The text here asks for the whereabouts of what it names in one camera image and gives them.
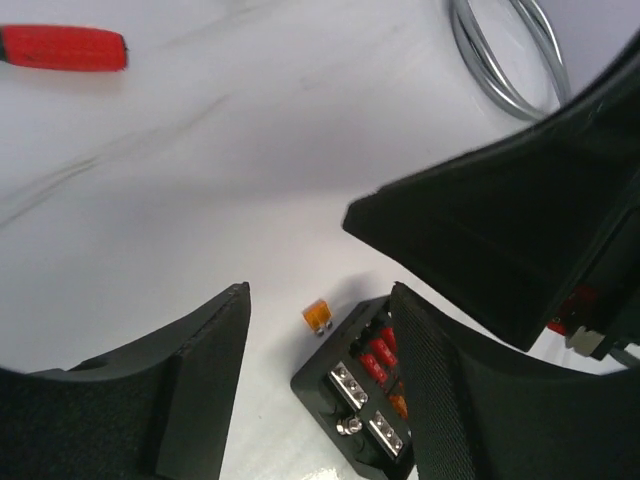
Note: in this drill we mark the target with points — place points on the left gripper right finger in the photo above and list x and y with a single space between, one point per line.
478 409

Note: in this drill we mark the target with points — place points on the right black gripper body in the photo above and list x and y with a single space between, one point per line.
597 270

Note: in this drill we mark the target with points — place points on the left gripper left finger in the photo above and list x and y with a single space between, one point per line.
156 408

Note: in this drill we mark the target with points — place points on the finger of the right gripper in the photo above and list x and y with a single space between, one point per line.
473 227

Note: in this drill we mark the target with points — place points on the red fuse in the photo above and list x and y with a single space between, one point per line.
373 368
383 353

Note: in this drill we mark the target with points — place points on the black fuse box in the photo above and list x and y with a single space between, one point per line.
352 409

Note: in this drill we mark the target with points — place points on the red handled screwdriver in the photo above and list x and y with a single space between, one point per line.
63 48

